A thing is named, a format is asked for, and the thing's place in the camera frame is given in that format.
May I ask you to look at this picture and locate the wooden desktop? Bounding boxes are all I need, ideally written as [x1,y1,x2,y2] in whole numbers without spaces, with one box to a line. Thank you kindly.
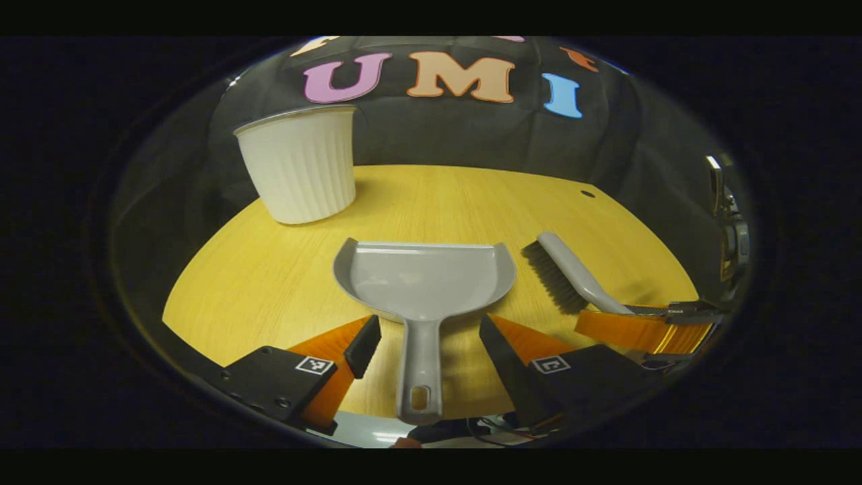
[161,164,702,422]

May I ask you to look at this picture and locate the black cable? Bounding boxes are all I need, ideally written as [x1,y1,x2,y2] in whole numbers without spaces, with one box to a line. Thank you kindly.
[463,416,541,447]

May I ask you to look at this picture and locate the metal stand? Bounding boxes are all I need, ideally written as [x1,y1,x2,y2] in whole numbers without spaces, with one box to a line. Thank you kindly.
[704,154,751,284]

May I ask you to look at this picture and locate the white ribbed garbage bin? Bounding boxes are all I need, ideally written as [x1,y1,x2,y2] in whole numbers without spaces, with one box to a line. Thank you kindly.
[233,104,358,226]

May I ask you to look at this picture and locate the grey plastic dustpan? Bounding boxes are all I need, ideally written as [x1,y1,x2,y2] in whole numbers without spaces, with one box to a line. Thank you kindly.
[332,236,519,426]

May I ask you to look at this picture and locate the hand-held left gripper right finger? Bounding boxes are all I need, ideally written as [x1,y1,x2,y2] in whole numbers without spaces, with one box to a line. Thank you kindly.
[478,313,665,432]

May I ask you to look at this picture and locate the small grey broom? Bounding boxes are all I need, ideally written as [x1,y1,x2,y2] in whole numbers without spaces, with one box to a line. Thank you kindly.
[521,231,674,317]

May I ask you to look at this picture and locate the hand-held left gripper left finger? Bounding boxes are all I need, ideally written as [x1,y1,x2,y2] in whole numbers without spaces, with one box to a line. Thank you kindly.
[218,314,383,436]

